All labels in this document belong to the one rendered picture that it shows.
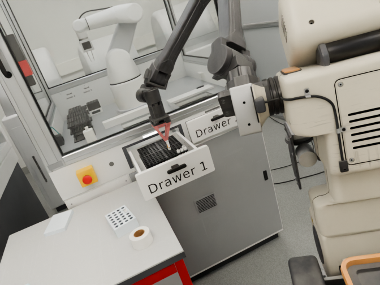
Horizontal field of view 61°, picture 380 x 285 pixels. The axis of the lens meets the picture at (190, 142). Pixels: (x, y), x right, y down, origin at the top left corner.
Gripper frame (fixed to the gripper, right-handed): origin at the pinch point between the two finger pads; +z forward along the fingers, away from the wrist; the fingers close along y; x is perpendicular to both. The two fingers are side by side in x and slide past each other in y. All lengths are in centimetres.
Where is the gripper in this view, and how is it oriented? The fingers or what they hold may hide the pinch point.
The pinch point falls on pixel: (165, 138)
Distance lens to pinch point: 124.6
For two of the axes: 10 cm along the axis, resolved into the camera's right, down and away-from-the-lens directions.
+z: 2.6, 9.1, 3.1
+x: 9.2, -3.3, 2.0
